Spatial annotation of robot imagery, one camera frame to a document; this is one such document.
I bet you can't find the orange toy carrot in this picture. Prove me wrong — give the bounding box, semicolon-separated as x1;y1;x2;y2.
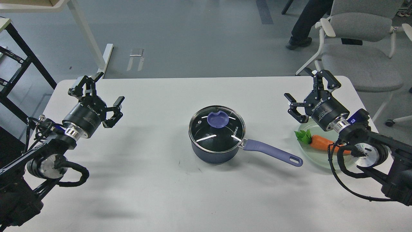
294;129;336;153

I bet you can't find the black metal rack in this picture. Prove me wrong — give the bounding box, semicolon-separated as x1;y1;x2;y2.
0;17;57;123

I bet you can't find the white table leg frame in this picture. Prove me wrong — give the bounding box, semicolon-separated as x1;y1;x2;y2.
1;0;114;74

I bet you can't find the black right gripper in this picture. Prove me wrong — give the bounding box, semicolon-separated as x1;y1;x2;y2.
284;67;350;132

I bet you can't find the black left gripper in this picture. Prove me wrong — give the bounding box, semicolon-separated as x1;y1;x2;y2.
63;72;125;138

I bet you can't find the light green plate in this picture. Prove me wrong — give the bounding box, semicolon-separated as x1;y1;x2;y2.
297;118;338;169

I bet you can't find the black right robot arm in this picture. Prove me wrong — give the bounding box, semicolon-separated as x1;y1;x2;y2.
285;67;412;206

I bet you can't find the blue saucepan with purple handle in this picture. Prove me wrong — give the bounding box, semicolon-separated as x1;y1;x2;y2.
189;105;304;167

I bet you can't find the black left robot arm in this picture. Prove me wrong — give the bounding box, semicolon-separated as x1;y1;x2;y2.
1;72;125;231

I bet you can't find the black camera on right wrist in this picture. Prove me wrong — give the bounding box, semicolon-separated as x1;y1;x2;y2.
347;109;370;127

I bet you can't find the person leg in black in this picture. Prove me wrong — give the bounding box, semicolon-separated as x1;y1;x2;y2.
286;0;333;50

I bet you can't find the glass lid with purple knob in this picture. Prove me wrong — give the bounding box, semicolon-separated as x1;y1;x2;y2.
188;105;246;154

